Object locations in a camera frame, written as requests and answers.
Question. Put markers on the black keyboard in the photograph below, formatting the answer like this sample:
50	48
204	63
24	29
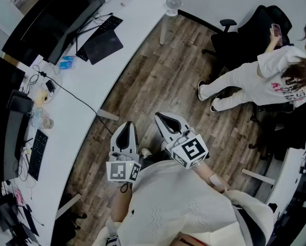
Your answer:
38	152
109	23

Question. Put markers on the person's white knit top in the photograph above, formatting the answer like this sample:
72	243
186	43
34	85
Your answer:
173	201

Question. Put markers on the dark mouse pad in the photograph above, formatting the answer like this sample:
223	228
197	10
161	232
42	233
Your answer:
103	46

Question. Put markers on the black flat monitor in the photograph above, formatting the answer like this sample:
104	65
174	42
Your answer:
4	81
13	142

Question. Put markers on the blue tissue packet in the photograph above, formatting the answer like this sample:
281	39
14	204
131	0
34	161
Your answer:
67	65

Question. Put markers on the glass jar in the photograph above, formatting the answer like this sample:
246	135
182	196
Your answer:
47	123

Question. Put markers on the white desk leg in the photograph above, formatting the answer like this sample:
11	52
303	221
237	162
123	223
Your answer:
108	114
258	176
68	206

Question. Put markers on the black power adapter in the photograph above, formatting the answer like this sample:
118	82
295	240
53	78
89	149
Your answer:
50	85

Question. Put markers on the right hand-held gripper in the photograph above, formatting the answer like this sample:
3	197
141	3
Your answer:
191	150

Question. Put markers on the white desk fan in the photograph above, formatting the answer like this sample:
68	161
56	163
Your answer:
173	2

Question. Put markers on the person's right forearm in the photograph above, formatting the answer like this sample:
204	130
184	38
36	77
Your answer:
204	172

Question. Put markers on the pink card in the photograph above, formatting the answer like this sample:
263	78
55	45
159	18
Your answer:
18	197

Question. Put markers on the person's dark trousers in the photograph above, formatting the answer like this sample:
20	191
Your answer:
153	160

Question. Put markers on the person's left forearm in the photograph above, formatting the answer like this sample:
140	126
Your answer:
121	204

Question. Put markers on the yellow paper bag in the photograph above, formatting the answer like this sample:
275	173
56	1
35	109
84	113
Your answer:
40	96

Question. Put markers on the white adhesive patch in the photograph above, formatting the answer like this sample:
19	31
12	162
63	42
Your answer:
215	181

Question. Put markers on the pile of black equipment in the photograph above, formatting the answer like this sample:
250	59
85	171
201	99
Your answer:
9	222

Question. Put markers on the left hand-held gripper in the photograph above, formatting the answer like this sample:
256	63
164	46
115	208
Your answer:
117	170

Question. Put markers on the clear plastic bottle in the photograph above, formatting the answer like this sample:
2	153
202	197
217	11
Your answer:
36	117

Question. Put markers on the person's white shoe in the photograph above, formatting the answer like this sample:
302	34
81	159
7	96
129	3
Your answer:
145	152

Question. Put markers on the large curved black monitor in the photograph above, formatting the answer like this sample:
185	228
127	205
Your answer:
48	22

